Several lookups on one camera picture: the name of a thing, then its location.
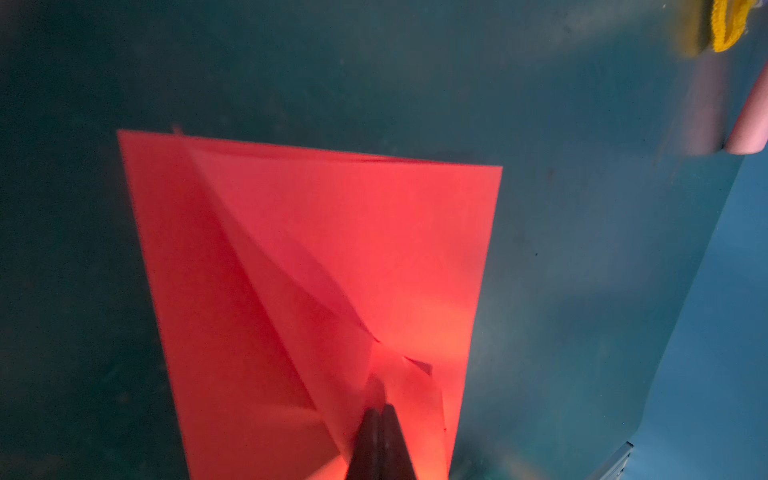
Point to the front aluminium rail base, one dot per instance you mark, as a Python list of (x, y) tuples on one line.
[(613, 468)]

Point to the right blue dotted work glove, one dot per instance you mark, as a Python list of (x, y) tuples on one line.
[(728, 22)]

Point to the red square paper sheet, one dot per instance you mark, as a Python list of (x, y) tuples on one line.
[(295, 288)]

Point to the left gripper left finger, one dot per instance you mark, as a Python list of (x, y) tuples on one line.
[(365, 462)]

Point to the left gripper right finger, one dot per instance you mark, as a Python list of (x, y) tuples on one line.
[(395, 461)]

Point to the purple pink brush on table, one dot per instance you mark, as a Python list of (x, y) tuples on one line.
[(749, 134)]

